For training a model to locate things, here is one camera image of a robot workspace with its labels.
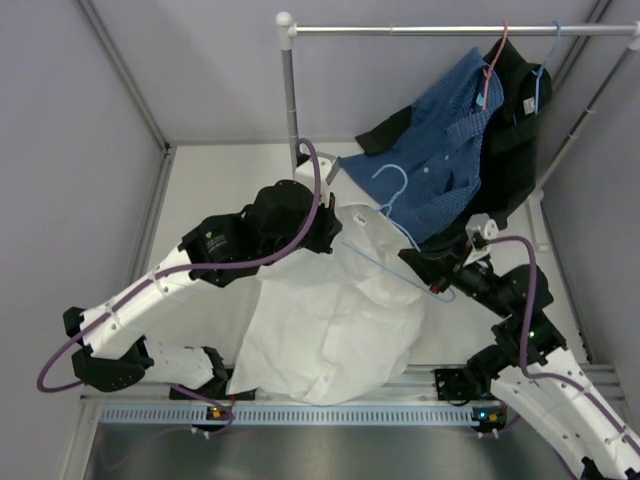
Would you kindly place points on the blue plaid shirt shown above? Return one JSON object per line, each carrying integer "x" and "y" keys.
{"x": 439, "y": 153}

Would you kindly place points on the grey slotted cable duct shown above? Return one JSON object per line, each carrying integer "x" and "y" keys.
{"x": 293, "y": 415}

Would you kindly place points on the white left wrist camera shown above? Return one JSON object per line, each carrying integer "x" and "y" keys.
{"x": 328, "y": 169}

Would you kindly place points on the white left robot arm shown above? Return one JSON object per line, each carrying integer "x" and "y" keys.
{"x": 115, "y": 350}

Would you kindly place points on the black striped shirt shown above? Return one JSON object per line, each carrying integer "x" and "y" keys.
{"x": 508, "y": 155}

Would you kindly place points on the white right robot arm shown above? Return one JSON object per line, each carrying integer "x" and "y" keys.
{"x": 530, "y": 366}

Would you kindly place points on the white shirt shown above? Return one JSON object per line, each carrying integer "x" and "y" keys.
{"x": 329, "y": 328}

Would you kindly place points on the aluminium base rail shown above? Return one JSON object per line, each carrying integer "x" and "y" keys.
{"x": 416, "y": 385}

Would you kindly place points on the pink hanger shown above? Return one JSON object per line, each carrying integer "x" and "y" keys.
{"x": 489, "y": 72}

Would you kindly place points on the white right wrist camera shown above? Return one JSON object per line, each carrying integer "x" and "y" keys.
{"x": 480, "y": 229}

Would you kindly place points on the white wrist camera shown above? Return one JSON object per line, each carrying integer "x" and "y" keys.
{"x": 480, "y": 229}
{"x": 328, "y": 169}

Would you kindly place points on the silver clothes rack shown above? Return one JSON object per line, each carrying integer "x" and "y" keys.
{"x": 288, "y": 29}

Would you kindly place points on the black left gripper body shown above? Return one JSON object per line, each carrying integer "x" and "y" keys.
{"x": 318, "y": 237}

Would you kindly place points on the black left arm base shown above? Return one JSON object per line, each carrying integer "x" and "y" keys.
{"x": 216, "y": 389}

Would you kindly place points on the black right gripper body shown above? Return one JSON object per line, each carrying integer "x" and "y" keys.
{"x": 450, "y": 270}

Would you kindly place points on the blue hanger right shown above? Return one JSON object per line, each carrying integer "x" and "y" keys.
{"x": 543, "y": 67}

